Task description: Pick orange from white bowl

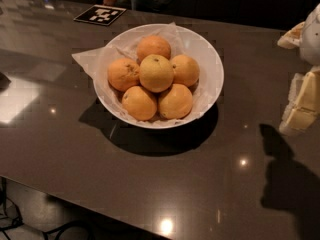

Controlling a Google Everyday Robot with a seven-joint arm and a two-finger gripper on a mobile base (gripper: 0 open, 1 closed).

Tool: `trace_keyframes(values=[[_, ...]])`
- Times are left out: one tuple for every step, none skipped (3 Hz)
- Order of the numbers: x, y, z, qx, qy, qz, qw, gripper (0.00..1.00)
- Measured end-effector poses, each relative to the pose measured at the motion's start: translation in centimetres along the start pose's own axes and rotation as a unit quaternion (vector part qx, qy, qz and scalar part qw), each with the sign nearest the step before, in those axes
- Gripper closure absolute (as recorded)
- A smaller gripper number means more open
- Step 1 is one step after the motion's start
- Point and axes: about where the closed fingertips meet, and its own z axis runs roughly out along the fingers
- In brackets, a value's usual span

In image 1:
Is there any black white marker tag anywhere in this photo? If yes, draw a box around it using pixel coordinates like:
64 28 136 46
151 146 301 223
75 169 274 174
74 5 126 26

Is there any black cable on floor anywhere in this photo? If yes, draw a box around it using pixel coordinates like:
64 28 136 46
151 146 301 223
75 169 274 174
0 177 91 240

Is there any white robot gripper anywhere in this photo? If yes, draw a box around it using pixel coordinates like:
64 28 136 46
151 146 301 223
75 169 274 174
277 4 320 136

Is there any orange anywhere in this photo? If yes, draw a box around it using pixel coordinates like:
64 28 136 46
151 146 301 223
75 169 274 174
171 54 200 87
139 54 174 93
136 35 171 61
107 58 140 92
158 84 193 119
122 86 157 121

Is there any white paper bowl liner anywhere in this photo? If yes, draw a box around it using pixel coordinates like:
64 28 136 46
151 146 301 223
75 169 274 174
71 21 214 128

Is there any white round bowl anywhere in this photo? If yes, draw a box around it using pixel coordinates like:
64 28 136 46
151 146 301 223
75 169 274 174
92 23 225 130

